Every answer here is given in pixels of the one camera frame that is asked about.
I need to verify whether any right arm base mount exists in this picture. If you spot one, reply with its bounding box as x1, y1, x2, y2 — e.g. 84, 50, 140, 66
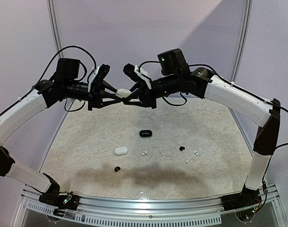
220, 188, 262, 211

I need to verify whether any aluminium front rail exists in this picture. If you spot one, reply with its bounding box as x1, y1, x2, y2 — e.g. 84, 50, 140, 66
14, 184, 288, 227

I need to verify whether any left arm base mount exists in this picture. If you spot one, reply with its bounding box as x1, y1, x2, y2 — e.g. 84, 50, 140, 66
39, 192, 80, 211

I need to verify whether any white closed charging case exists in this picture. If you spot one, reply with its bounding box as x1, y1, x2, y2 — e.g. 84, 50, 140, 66
114, 147, 128, 156

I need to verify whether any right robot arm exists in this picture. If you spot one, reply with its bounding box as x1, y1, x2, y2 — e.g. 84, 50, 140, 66
116, 48, 280, 206

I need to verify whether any black charging case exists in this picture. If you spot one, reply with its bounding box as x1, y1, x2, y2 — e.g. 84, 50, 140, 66
139, 130, 152, 138

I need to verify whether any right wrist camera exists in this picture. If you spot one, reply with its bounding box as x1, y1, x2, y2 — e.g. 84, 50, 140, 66
123, 63, 152, 89

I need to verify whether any white charging case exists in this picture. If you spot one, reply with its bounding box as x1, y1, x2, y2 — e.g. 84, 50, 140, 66
114, 147, 128, 156
116, 88, 132, 98

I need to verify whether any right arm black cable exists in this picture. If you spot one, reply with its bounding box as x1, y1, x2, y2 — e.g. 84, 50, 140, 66
139, 61, 288, 213

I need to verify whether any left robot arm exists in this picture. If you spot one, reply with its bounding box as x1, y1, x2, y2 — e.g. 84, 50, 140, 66
0, 58, 122, 205

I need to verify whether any left aluminium frame post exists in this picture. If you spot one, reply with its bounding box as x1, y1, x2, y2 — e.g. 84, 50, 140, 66
47, 0, 62, 51

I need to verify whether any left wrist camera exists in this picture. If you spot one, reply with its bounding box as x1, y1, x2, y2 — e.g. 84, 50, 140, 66
88, 64, 110, 92

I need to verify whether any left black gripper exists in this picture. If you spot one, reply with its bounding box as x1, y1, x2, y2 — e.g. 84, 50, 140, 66
64, 79, 122, 110

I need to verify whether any right aluminium frame post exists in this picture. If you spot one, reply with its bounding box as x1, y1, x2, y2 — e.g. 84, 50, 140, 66
231, 0, 252, 82

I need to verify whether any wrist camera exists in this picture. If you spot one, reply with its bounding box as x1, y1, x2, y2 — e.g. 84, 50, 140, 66
88, 64, 110, 92
123, 63, 152, 89

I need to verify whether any aluminium frame post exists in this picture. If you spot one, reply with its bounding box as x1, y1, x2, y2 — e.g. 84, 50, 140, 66
231, 0, 252, 82
47, 0, 62, 51

